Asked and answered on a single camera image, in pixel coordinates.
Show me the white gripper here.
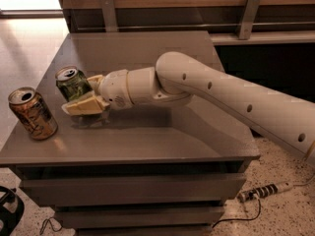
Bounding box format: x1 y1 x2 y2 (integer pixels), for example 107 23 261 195
62 70 133 116

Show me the black power cable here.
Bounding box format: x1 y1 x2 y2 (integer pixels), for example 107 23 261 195
211 197 262 229

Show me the right metal bracket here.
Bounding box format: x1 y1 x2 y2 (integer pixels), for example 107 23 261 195
237 0 261 40

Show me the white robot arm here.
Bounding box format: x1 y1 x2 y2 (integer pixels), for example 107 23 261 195
62 52 315 164

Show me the wooden wall shelf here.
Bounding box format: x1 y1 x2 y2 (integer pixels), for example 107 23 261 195
58 0 315 45

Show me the white power strip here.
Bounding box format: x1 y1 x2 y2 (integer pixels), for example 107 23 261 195
237 182 293 203

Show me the orange soda can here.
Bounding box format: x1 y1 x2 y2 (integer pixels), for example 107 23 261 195
8 87 58 141

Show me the black cable under cabinet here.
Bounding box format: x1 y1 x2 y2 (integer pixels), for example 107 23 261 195
39 217 63 236

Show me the grey drawer cabinet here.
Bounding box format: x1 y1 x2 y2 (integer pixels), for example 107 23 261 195
0 31 259 236

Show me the green soda can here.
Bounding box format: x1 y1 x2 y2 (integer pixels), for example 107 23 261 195
55 66 93 101

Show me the black chair base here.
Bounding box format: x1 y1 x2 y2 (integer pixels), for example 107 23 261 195
0 186 25 236

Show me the metal bracket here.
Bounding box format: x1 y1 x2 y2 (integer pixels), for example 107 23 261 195
100 0 118 32
237 0 261 40

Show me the left metal bracket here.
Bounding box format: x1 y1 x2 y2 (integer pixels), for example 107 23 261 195
100 0 118 32

